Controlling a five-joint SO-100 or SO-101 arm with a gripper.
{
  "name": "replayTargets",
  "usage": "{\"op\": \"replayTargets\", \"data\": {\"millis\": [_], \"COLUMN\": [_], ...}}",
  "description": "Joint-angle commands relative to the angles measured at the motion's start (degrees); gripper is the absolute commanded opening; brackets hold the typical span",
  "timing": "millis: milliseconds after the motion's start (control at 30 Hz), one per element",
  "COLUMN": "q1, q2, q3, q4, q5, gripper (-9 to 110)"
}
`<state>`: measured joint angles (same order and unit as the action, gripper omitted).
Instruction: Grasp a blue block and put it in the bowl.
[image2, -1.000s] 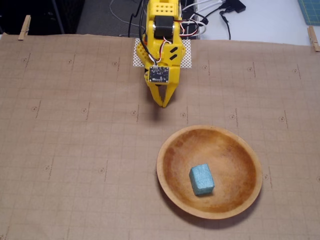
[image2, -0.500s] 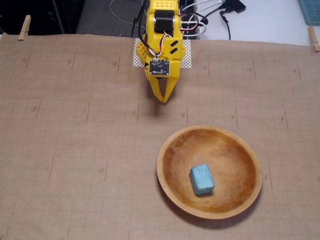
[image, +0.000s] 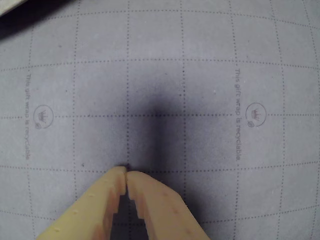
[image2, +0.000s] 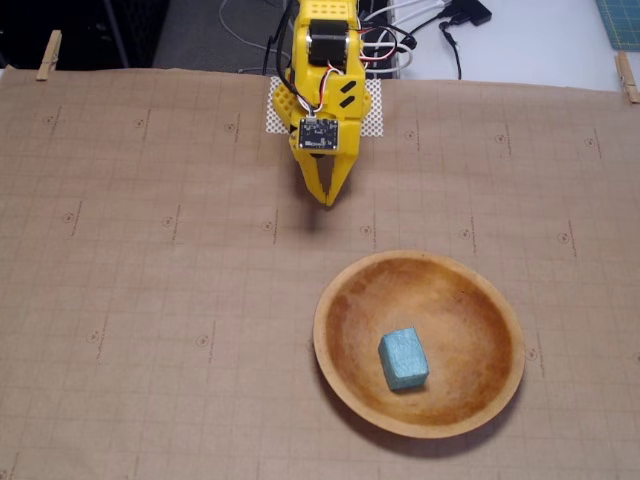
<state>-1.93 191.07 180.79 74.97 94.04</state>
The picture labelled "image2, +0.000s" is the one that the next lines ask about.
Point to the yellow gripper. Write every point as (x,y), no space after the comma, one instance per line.
(336,176)

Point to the blue block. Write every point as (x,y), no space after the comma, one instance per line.
(404,360)

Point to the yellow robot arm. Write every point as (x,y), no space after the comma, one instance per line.
(325,9)

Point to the round wooden bowl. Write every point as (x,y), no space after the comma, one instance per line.
(450,310)

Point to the white mesh mat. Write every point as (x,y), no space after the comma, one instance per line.
(376,127)

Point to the black adapter box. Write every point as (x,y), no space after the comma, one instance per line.
(470,12)

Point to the gift wrap paper sheet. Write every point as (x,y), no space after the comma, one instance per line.
(150,300)

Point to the wooden clothespin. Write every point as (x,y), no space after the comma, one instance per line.
(627,77)
(49,55)

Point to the green cutting mat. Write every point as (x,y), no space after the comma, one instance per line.
(622,22)

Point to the black camera circuit board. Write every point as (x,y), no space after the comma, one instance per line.
(319,134)

